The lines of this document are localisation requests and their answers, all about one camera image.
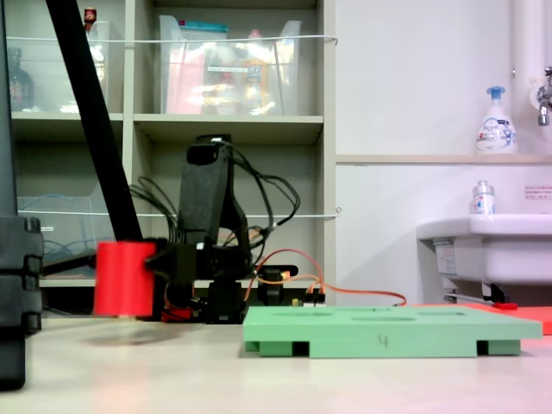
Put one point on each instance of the large clear storage bin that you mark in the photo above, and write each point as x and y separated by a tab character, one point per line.
194	77

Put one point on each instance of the white pump soap bottle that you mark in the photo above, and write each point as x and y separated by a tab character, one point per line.
496	129

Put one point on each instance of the small clear sanitizer bottle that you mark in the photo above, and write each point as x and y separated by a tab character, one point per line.
483	200

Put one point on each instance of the black table clamp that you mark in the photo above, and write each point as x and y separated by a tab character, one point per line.
271	289

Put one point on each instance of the dark grey post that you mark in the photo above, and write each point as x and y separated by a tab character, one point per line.
6	108

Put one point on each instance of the white wall notice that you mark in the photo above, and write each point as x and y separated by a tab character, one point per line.
539	192

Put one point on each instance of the red cylinder block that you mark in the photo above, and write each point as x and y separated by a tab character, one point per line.
125	280

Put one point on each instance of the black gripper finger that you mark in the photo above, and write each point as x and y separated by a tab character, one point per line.
157	261

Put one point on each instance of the metal faucet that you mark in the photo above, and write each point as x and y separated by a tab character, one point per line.
543	99

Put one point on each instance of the green shape sorter board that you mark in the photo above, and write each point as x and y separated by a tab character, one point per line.
388	332

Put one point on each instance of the small circuit board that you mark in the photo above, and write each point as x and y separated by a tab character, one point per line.
312	302

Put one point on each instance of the dark patterned bottle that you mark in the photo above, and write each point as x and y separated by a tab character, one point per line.
19	86

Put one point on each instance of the flat orange-red board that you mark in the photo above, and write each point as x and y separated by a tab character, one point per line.
535	317

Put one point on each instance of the orange bottle in bin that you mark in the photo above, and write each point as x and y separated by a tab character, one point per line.
255	73

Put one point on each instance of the brown capped bottle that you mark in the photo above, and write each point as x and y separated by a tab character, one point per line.
89	17

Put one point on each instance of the beige shelf unit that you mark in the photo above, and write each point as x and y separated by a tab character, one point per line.
259	125

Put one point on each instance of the clear bin with bottles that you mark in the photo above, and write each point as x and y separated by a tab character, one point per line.
47	77

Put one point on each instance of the white sink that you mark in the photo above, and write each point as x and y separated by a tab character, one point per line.
496	250

